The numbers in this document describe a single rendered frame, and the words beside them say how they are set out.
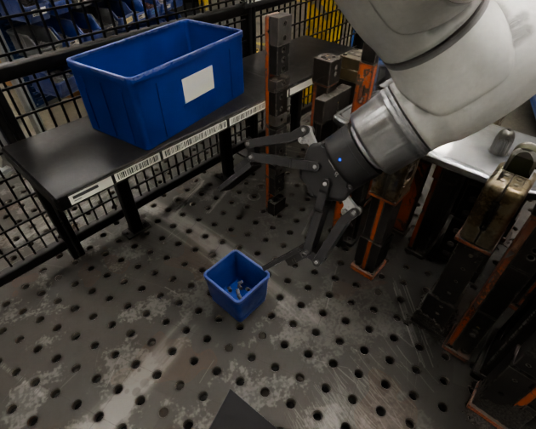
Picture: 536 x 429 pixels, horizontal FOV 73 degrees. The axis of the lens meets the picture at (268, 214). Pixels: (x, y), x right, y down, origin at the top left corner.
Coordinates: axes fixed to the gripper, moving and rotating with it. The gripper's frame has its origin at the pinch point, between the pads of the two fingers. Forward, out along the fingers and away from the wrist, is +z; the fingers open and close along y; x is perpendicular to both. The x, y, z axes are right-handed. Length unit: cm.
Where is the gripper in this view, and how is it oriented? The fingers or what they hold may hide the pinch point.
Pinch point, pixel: (250, 223)
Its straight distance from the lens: 54.1
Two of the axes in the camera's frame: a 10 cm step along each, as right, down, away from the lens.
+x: -4.8, 1.6, -8.6
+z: -7.3, 4.8, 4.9
